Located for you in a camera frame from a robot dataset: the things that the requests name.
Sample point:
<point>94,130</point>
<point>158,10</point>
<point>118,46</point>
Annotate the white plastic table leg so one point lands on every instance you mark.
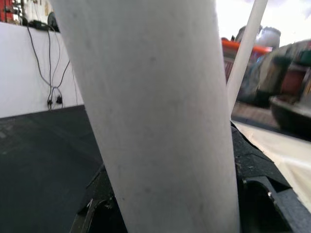
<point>243,60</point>
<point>155,109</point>

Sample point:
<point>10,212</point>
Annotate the black tablecloth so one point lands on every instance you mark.
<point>48,157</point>

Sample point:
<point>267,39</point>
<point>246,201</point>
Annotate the beige cloth covered bench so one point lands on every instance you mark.
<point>255,111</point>

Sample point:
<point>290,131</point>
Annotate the red printed carton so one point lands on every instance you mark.
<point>227,69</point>

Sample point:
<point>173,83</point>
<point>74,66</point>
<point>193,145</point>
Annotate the black bag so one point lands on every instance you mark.
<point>264,75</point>

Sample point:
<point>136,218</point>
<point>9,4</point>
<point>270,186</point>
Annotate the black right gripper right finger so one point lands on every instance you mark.
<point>262,189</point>

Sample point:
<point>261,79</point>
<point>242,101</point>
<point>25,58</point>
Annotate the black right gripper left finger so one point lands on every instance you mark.
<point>97,211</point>

